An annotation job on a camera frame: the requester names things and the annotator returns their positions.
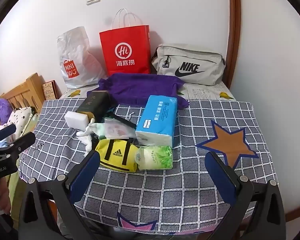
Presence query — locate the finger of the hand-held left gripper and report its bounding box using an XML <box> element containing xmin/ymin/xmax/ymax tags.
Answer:
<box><xmin>0</xmin><ymin>123</ymin><xmax>17</xmax><ymax>143</ymax></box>
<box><xmin>0</xmin><ymin>132</ymin><xmax>37</xmax><ymax>157</ymax></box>

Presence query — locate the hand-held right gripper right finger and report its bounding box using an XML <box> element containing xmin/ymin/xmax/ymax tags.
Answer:
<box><xmin>204</xmin><ymin>151</ymin><xmax>290</xmax><ymax>240</ymax></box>

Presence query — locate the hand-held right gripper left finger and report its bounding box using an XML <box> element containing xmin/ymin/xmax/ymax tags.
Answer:
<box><xmin>15</xmin><ymin>151</ymin><xmax>102</xmax><ymax>240</ymax></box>

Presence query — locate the yellow mini bag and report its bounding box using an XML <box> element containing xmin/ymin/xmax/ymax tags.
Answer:
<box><xmin>95</xmin><ymin>138</ymin><xmax>140</xmax><ymax>173</ymax></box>

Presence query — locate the white coated green knit glove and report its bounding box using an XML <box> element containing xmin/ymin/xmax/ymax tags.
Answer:
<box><xmin>90</xmin><ymin>122</ymin><xmax>108</xmax><ymax>140</ymax></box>
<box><xmin>77</xmin><ymin>122</ymin><xmax>100</xmax><ymax>155</ymax></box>

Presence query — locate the clear packet with red print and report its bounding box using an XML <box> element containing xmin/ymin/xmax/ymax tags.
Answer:
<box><xmin>104</xmin><ymin>117</ymin><xmax>138</xmax><ymax>139</ymax></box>

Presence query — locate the white tissue box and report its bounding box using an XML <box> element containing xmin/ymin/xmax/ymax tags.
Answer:
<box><xmin>64</xmin><ymin>111</ymin><xmax>90</xmax><ymax>130</ymax></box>

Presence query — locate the green pocket tissue packet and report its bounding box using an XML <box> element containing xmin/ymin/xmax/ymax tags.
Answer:
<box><xmin>136</xmin><ymin>145</ymin><xmax>174</xmax><ymax>171</ymax></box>

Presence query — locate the dark green tin box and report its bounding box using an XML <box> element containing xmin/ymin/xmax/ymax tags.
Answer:
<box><xmin>76</xmin><ymin>90</ymin><xmax>118</xmax><ymax>123</ymax></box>

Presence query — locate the blue tissue pack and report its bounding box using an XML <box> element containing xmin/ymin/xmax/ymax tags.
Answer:
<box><xmin>135</xmin><ymin>95</ymin><xmax>178</xmax><ymax>147</ymax></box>

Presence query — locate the person's left hand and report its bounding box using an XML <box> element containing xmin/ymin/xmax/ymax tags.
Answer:
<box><xmin>0</xmin><ymin>180</ymin><xmax>12</xmax><ymax>214</ymax></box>

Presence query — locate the pastel printed quilt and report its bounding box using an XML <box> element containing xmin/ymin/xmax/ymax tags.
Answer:
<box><xmin>0</xmin><ymin>126</ymin><xmax>20</xmax><ymax>150</ymax></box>

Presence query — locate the white flowered pillow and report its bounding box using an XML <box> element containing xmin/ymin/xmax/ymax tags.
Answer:
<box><xmin>6</xmin><ymin>107</ymin><xmax>33</xmax><ymax>133</ymax></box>

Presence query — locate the purple plush toy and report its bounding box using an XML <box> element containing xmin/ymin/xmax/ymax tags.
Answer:
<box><xmin>0</xmin><ymin>99</ymin><xmax>12</xmax><ymax>125</ymax></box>

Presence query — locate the wooden bed headboard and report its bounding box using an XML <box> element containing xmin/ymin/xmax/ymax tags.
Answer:
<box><xmin>0</xmin><ymin>72</ymin><xmax>47</xmax><ymax>110</ymax></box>

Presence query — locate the brown patterned box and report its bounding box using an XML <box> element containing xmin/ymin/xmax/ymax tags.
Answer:
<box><xmin>42</xmin><ymin>80</ymin><xmax>58</xmax><ymax>100</ymax></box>

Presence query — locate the grey checked cloth with stars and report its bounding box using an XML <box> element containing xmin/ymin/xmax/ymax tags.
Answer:
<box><xmin>18</xmin><ymin>99</ymin><xmax>277</xmax><ymax>234</ymax></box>

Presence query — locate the black flat object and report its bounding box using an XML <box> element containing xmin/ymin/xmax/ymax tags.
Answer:
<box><xmin>104</xmin><ymin>112</ymin><xmax>138</xmax><ymax>128</ymax></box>

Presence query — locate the white plastic shopping bag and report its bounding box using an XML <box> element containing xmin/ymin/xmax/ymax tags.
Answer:
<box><xmin>56</xmin><ymin>26</ymin><xmax>108</xmax><ymax>90</ymax></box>

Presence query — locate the purple towel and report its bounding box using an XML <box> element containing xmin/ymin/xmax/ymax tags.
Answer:
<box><xmin>98</xmin><ymin>73</ymin><xmax>190</xmax><ymax>110</ymax></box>

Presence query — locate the grey waist bag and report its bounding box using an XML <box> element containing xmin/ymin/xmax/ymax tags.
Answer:
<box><xmin>151</xmin><ymin>43</ymin><xmax>227</xmax><ymax>86</ymax></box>

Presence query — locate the red paper bag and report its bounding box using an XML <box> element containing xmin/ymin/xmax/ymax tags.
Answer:
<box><xmin>99</xmin><ymin>8</ymin><xmax>152</xmax><ymax>76</ymax></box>

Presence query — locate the brown wooden door frame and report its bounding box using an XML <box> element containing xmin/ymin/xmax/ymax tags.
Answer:
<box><xmin>226</xmin><ymin>0</ymin><xmax>242</xmax><ymax>89</ymax></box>

